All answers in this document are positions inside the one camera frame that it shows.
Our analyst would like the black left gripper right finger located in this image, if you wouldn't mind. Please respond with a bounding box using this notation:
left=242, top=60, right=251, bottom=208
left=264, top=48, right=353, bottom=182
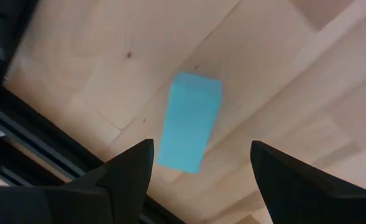
left=250, top=139, right=366, bottom=224

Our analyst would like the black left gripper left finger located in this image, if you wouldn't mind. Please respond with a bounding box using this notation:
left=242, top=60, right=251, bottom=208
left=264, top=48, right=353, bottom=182
left=0, top=138, right=155, bottom=224

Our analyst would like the black aluminium table frame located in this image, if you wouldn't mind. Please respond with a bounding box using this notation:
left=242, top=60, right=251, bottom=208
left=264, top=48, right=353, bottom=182
left=0, top=0, right=183, bottom=224

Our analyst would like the teal block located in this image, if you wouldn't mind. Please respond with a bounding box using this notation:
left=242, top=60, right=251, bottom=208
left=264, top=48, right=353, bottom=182
left=156, top=71, right=224, bottom=174

